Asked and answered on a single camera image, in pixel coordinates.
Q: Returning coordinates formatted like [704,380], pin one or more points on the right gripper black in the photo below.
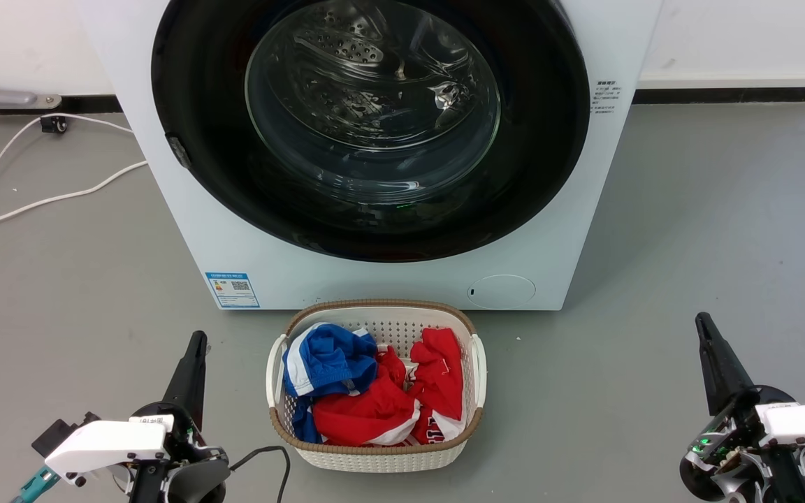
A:
[731,447]

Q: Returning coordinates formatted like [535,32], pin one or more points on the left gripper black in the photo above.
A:
[196,468]

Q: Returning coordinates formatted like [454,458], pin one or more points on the black round glass washer door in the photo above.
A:
[207,105]

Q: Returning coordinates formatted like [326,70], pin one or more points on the white front-load washing machine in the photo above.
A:
[374,279]

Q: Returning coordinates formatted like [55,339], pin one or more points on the blue energy label sticker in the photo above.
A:
[233,289]

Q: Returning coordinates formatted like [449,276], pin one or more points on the blue and white garment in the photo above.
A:
[325,360]

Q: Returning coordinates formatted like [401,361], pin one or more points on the red garment with white trim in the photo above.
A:
[367,412]

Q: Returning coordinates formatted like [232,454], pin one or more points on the white woven plastic laundry basket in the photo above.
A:
[381,457]

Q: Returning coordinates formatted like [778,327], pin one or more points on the round white filter cover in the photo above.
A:
[501,291]

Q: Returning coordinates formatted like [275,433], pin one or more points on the red printed jersey garment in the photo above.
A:
[441,370]

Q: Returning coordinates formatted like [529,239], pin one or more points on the small black caster wheel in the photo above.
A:
[54,124]

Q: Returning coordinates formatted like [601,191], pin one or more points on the black text label sticker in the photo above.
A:
[606,98]

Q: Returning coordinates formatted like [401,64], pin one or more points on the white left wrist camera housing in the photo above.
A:
[105,443]

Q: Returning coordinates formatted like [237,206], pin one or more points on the black wall baseboard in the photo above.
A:
[88,105]
[731,95]

